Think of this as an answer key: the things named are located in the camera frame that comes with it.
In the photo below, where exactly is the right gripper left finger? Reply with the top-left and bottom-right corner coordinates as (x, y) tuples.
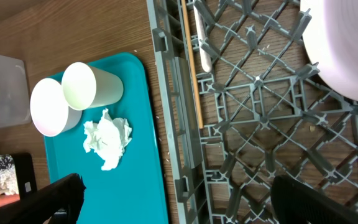
(0, 173), (86, 224)

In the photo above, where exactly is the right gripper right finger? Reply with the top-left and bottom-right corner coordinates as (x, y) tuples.
(270, 175), (358, 224)

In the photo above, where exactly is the orange carrot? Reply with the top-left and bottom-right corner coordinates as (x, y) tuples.
(0, 194), (20, 207)

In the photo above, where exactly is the white napkin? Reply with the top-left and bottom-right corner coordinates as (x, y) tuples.
(83, 108), (132, 171)

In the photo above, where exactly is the white bowl with scraps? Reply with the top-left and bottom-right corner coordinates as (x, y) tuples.
(30, 78), (82, 137)

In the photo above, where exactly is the grey dishwasher rack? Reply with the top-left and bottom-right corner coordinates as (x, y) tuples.
(147, 0), (358, 223)

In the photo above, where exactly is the white paper cup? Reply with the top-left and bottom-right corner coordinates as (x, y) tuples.
(62, 62), (124, 111)

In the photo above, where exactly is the white round plate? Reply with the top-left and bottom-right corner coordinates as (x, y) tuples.
(300, 0), (358, 101)

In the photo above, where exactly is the black plastic tray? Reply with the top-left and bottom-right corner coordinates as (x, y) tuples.
(0, 153), (37, 208)

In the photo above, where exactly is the teal serving tray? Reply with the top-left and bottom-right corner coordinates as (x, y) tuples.
(44, 53), (169, 223)

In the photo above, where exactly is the clear plastic bin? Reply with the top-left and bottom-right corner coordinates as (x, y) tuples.
(0, 55), (31, 128)

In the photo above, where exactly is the wooden chopstick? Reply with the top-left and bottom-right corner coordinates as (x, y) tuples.
(181, 0), (204, 129)

